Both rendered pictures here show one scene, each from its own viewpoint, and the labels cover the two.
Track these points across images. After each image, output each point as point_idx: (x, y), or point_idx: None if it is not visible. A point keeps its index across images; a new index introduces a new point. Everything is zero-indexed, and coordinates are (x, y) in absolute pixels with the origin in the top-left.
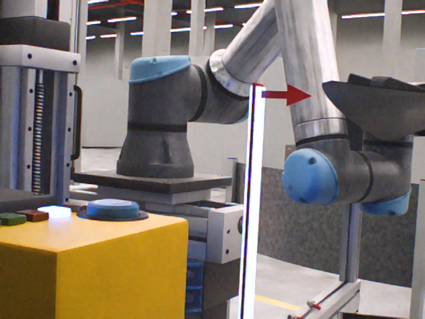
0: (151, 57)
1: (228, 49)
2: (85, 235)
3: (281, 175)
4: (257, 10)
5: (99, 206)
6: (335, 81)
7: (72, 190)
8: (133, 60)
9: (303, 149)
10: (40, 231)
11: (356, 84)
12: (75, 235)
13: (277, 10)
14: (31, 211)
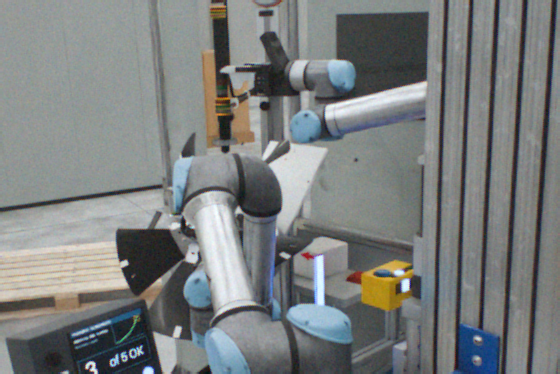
0: (332, 308)
1: (255, 294)
2: (390, 264)
3: (280, 318)
4: (241, 249)
5: (386, 269)
6: (311, 238)
7: None
8: (347, 318)
9: (273, 300)
10: (400, 265)
11: (305, 238)
12: (392, 264)
13: (275, 234)
14: (404, 269)
